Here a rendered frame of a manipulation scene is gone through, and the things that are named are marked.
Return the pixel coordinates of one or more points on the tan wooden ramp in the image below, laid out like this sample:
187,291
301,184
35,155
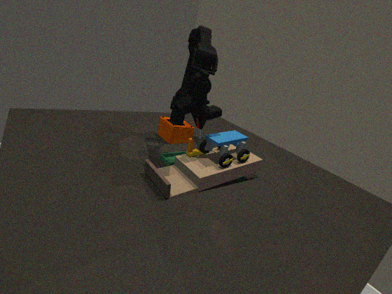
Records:
189,175

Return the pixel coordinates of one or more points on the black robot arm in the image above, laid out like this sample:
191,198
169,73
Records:
203,60

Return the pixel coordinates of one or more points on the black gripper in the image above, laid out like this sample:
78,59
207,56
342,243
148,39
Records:
204,112

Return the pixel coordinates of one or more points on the yellow wedge with orange handle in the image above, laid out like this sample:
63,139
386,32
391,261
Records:
190,151

